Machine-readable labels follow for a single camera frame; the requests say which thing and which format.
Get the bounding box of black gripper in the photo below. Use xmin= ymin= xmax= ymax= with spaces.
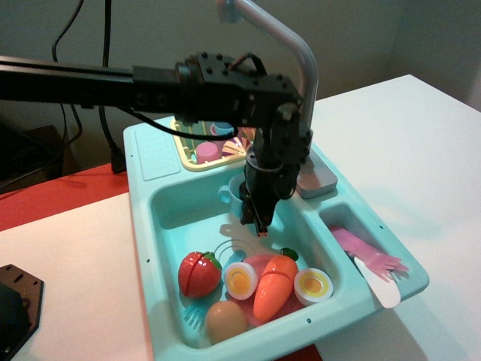
xmin=239 ymin=148 xmax=300 ymax=238

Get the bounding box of light blue toy cup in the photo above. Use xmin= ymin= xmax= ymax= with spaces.
xmin=217 ymin=174 xmax=244 ymax=219

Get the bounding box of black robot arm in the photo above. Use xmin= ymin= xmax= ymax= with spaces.
xmin=1 ymin=53 xmax=312 ymax=237

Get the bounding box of pink plate in sink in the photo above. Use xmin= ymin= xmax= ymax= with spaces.
xmin=225 ymin=254 xmax=304 ymax=327

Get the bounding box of teal toy sink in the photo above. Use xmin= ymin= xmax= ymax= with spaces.
xmin=123 ymin=124 xmax=429 ymax=360

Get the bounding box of pink cup in rack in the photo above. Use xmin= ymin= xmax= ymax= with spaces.
xmin=195 ymin=141 xmax=220 ymax=165

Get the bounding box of purple cup in rack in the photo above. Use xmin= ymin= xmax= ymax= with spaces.
xmin=212 ymin=134 xmax=234 ymax=144

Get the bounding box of blue cup in rack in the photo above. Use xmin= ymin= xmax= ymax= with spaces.
xmin=210 ymin=122 xmax=234 ymax=136

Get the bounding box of orange toy carrot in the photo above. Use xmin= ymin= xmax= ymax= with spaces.
xmin=253 ymin=253 xmax=298 ymax=323

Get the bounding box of left toy egg half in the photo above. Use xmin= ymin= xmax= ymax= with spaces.
xmin=224 ymin=262 xmax=258 ymax=301

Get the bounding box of toy egg half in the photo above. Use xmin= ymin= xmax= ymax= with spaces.
xmin=224 ymin=262 xmax=258 ymax=301
xmin=294 ymin=268 xmax=334 ymax=306

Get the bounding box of red toy strawberry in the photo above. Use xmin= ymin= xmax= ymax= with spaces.
xmin=177 ymin=251 xmax=222 ymax=299

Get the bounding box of grey toy faucet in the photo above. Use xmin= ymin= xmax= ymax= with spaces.
xmin=216 ymin=1 xmax=337 ymax=199

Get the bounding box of striped toy bowl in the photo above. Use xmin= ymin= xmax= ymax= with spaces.
xmin=221 ymin=127 xmax=256 ymax=156

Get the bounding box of right toy egg half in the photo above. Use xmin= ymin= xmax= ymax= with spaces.
xmin=294 ymin=268 xmax=334 ymax=306

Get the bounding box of whole beige toy egg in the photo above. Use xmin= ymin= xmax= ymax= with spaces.
xmin=204 ymin=301 xmax=248 ymax=344

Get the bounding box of blue toy fork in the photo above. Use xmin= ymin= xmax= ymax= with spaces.
xmin=183 ymin=248 xmax=247 ymax=332

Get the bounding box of yellow dish rack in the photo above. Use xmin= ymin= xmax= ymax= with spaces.
xmin=170 ymin=119 xmax=256 ymax=171

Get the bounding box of pink toy fork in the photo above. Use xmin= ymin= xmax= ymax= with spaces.
xmin=329 ymin=226 xmax=409 ymax=281

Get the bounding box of white toy knife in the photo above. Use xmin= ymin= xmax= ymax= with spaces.
xmin=354 ymin=257 xmax=401 ymax=308

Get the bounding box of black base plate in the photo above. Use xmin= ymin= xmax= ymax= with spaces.
xmin=0 ymin=263 xmax=45 ymax=361

